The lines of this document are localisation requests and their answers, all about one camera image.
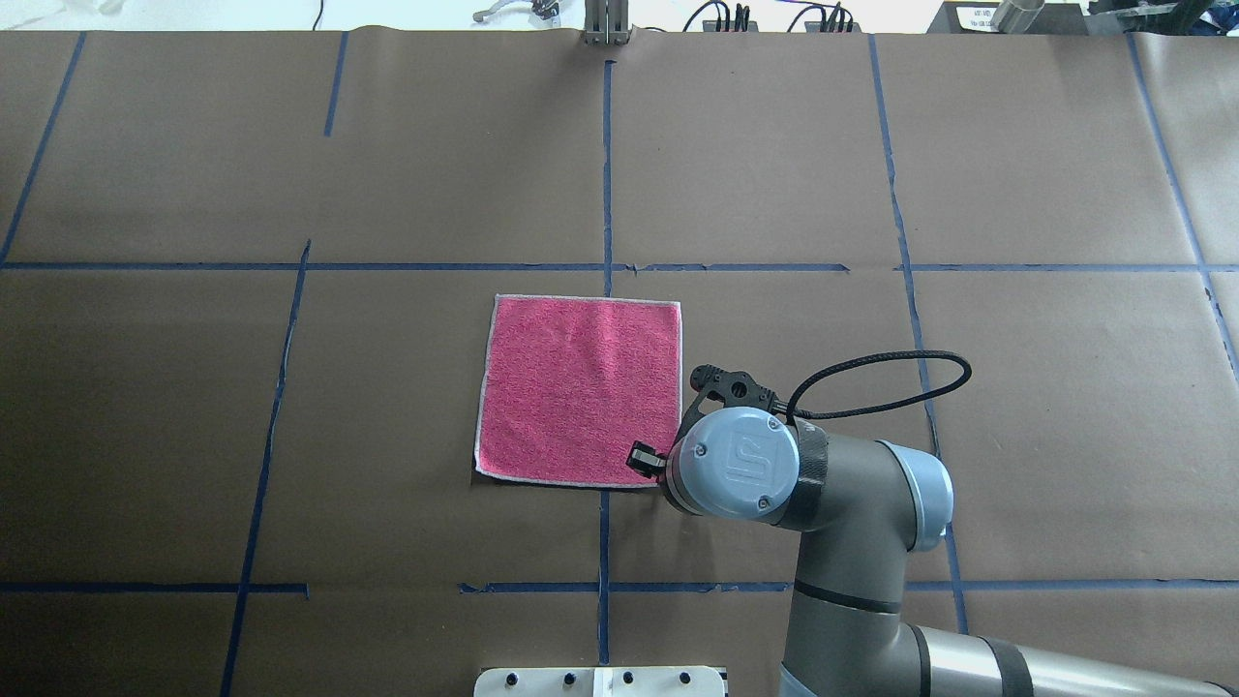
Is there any pink towel with white edge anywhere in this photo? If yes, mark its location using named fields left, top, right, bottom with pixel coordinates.
left=473, top=293, right=681, bottom=490

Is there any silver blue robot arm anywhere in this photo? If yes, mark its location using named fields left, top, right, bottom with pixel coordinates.
left=627, top=407, right=1237, bottom=696

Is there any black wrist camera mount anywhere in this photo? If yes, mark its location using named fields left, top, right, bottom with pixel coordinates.
left=676, top=363, right=786, bottom=442

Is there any white camera mast with base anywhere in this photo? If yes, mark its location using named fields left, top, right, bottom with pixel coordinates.
left=473, top=665, right=729, bottom=696

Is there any black camera cable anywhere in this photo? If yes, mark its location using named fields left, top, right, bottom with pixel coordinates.
left=774, top=350, right=973, bottom=423

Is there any aluminium frame post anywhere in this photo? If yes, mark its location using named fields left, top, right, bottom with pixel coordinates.
left=584, top=0, right=632, bottom=45

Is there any black flat box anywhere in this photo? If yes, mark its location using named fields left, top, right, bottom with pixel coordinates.
left=926, top=1, right=1088, bottom=36

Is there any small metal cup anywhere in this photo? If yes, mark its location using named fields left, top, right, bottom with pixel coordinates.
left=989, top=0, right=1047, bottom=35

